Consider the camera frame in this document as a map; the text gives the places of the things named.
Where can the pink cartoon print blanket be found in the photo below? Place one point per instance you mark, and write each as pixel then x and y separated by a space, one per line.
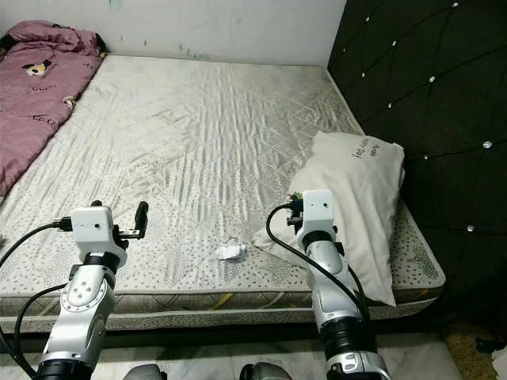
pixel 32 103

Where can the white quilted mattress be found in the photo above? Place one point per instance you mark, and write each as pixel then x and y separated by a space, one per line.
pixel 190 142

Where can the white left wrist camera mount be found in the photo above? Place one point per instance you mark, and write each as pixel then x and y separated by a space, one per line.
pixel 93 228

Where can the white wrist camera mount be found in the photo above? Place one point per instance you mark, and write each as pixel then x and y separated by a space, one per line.
pixel 318 207
pixel 93 228

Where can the dark tufted headboard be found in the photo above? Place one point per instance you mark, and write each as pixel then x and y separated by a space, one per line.
pixel 428 119

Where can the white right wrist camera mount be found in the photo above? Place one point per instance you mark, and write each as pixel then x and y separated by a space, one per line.
pixel 318 207

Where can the white paper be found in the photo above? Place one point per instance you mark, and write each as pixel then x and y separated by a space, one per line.
pixel 230 252

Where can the cream pillow with green leaf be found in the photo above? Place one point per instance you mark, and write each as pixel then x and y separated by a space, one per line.
pixel 352 190

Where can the grey robot leg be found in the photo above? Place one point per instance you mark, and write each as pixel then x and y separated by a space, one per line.
pixel 144 374
pixel 265 372

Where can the brown floor rug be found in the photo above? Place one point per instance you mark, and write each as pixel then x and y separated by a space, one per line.
pixel 471 364

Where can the grey left robot leg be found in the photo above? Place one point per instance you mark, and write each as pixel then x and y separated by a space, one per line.
pixel 144 374

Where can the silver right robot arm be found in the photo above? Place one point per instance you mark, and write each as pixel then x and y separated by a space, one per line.
pixel 337 305

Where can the grey right robot leg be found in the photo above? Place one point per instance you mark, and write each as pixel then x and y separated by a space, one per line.
pixel 265 372

